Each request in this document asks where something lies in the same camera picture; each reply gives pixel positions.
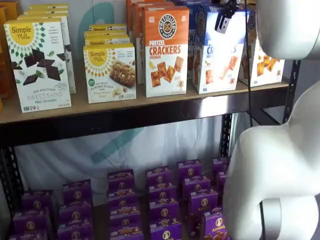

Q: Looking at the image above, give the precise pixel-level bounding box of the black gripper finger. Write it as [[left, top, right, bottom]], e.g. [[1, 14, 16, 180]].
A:
[[215, 0, 239, 34]]

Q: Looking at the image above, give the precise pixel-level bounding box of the blue white pretzel crackers box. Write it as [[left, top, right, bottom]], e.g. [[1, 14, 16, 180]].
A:
[[172, 0, 213, 11], [188, 3, 251, 95]]

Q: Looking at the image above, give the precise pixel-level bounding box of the yellow white pretzel crackers box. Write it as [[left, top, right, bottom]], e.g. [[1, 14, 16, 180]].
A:
[[237, 9, 286, 88]]

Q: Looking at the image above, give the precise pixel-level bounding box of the orange pretzel crackers box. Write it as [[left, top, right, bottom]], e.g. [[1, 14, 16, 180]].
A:
[[142, 5, 190, 99], [132, 1, 176, 85], [125, 0, 161, 39]]

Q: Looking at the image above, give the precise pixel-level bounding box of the Simple Mills almond bars box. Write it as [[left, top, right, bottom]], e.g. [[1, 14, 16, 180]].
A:
[[82, 42, 137, 105], [88, 23, 128, 32], [83, 29, 129, 37], [83, 33, 131, 47]]

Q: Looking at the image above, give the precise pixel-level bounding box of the purple Annie's snack box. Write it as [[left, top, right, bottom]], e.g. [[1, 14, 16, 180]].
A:
[[186, 208, 229, 240], [182, 175, 212, 199], [212, 157, 230, 176], [107, 169, 136, 192], [57, 220, 94, 240], [58, 202, 94, 225], [109, 203, 142, 225], [145, 165, 174, 189], [148, 183, 179, 204], [8, 229, 49, 240], [21, 190, 55, 214], [107, 188, 137, 209], [110, 232, 145, 240], [12, 208, 51, 235], [149, 219, 183, 240], [149, 198, 181, 222], [177, 159, 203, 181], [188, 189, 220, 214], [217, 171, 228, 189], [109, 219, 144, 236], [62, 178, 93, 206]]

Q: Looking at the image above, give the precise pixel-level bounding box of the wooden shelf board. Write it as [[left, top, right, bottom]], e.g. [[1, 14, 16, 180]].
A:
[[0, 79, 290, 125]]

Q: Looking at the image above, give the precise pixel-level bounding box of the Simple Mills Sweet Thins box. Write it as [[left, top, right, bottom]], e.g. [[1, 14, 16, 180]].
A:
[[23, 8, 70, 16], [16, 13, 77, 95], [3, 17, 73, 114], [28, 3, 69, 11]]

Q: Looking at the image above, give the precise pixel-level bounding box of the yellow snack box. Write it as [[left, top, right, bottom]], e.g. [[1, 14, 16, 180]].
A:
[[2, 0, 22, 21]]

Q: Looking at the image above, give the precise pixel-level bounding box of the orange snack box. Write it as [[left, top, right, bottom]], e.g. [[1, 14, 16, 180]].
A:
[[0, 6, 16, 100]]

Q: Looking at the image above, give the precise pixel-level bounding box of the black metal shelving rack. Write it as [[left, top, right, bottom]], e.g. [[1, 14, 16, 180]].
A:
[[0, 58, 302, 240]]

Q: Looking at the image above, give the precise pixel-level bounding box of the white backdrop sheet teal logo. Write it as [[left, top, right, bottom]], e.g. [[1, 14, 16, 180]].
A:
[[14, 0, 253, 198]]

